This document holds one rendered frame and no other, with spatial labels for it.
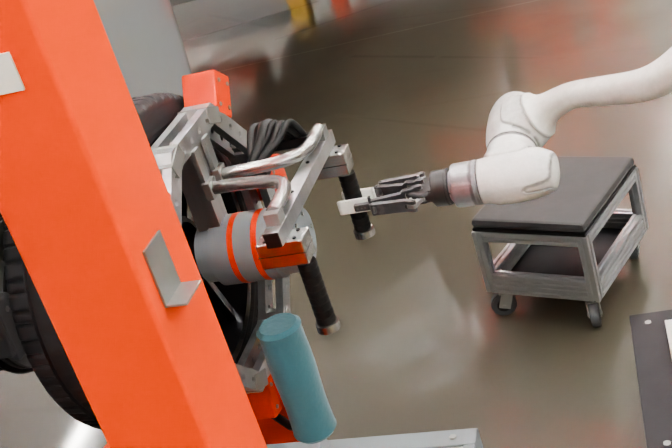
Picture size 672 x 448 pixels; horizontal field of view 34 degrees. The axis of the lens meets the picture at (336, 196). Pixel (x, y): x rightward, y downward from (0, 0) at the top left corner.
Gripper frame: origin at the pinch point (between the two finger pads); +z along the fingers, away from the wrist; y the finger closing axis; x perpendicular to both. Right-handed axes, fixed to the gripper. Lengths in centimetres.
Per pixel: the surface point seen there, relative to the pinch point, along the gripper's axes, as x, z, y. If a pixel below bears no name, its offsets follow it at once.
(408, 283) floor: -83, 28, 103
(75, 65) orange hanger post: 62, 3, -76
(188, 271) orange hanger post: 27, 3, -68
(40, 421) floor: -83, 139, 48
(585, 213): -49, -36, 71
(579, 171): -49, -34, 97
